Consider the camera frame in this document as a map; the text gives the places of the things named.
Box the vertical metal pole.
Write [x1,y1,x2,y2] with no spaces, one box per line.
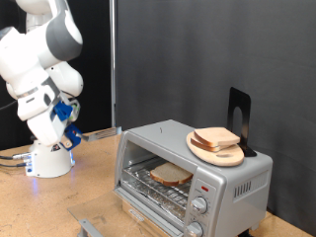
[109,0,118,128]

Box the silver toaster oven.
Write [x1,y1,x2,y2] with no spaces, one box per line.
[113,118,275,237]

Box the wire oven rack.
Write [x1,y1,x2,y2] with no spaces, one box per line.
[121,157,195,215]

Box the oval wooden cutting board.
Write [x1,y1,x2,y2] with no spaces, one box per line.
[186,131,246,168]

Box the tan bread slice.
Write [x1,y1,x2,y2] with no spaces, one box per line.
[193,126,241,148]
[190,137,231,153]

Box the wooden box under oven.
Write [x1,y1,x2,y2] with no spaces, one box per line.
[121,198,174,237]

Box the white bread slice brown crust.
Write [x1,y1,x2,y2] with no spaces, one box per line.
[149,161,195,188]

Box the aluminium foil lined tray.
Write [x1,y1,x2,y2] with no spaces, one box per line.
[120,179,187,222]

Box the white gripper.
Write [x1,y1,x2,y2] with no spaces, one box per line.
[27,112,75,150]

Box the black metal bookend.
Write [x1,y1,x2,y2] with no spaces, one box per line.
[226,86,258,158]

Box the base cable with silver connector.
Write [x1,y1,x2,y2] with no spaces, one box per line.
[0,151,33,162]

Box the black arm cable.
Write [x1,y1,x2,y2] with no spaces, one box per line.
[0,100,18,112]

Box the silver oven timer knob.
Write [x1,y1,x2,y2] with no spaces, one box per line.
[186,220,204,237]

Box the blue mounted wrist camera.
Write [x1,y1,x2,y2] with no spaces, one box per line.
[52,98,81,122]

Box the black backdrop curtain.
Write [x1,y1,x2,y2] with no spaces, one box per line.
[0,0,113,151]

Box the metal spatula with blue block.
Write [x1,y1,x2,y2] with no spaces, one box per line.
[60,122,122,152]

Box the silver oven temperature knob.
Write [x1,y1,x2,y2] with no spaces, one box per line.
[191,197,208,215]

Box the black base cable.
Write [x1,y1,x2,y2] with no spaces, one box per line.
[0,161,28,168]

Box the dark grey backdrop panel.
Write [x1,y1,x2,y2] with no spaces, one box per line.
[116,0,316,236]

